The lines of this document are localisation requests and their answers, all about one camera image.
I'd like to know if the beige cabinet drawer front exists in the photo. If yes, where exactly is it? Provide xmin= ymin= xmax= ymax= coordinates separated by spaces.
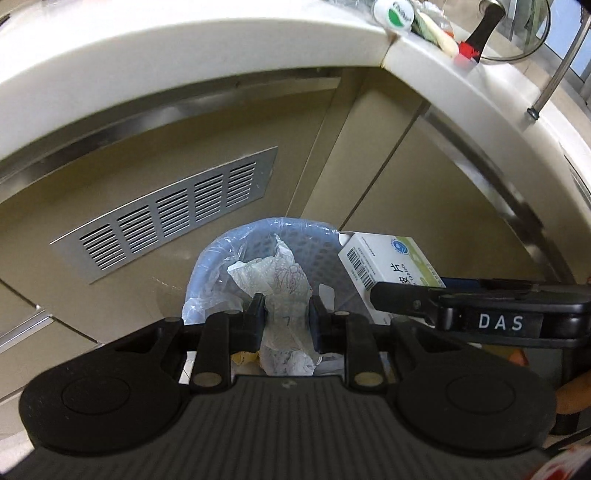
xmin=0 ymin=277 xmax=100 ymax=398

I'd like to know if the plastic bottle white green cap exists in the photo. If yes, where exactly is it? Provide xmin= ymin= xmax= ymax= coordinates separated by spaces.
xmin=373 ymin=0 xmax=415 ymax=34

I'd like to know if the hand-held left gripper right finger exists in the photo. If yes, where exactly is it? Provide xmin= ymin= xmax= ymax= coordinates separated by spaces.
xmin=309 ymin=294 xmax=468 ymax=394

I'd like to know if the red white printed clothing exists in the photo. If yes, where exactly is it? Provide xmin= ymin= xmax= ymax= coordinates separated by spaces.
xmin=526 ymin=440 xmax=591 ymax=480

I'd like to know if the grey cabinet vent grille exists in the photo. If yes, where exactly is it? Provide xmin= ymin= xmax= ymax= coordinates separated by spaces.
xmin=50 ymin=147 xmax=279 ymax=284

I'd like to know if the small red plastic piece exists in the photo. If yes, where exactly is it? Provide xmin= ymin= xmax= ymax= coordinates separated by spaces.
xmin=455 ymin=41 xmax=483 ymax=66

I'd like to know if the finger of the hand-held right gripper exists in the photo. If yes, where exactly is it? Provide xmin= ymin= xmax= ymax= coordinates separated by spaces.
xmin=370 ymin=281 xmax=446 ymax=325
xmin=441 ymin=276 xmax=546 ymax=292

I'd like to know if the pale yellow scrap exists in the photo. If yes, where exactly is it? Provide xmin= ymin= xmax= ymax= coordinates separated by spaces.
xmin=416 ymin=13 xmax=459 ymax=57

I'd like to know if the chrome dish rack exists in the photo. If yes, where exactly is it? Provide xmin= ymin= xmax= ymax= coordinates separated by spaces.
xmin=527 ymin=9 xmax=589 ymax=121

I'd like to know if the white green medicine box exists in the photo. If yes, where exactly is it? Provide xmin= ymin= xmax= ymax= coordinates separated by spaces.
xmin=337 ymin=231 xmax=448 ymax=326

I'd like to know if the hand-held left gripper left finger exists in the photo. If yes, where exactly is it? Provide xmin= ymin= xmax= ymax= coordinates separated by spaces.
xmin=115 ymin=292 xmax=267 ymax=394

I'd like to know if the beige vented cabinet panel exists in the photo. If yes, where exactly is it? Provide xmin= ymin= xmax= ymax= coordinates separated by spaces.
xmin=0 ymin=76 xmax=342 ymax=365

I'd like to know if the beige cabinet door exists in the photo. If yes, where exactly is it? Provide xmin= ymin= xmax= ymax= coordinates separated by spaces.
xmin=383 ymin=106 xmax=573 ymax=296

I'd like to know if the clear plastic wrapper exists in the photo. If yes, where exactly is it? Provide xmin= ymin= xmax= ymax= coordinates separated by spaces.
xmin=413 ymin=0 xmax=451 ymax=19

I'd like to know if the white paper wrapper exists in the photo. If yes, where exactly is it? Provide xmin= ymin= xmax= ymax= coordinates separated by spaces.
xmin=228 ymin=233 xmax=319 ymax=377

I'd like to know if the blue mesh waste basket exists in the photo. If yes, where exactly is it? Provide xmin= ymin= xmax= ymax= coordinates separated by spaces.
xmin=188 ymin=216 xmax=398 ymax=384

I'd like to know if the glass pot lid black handle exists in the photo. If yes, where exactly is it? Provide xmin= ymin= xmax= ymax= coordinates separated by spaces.
xmin=462 ymin=0 xmax=553 ymax=65

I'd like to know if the person's right hand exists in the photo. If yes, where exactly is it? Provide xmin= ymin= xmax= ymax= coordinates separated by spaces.
xmin=555 ymin=382 xmax=583 ymax=415

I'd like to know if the narrow beige cabinet panel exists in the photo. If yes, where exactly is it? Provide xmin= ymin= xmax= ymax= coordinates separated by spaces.
xmin=295 ymin=74 xmax=428 ymax=232

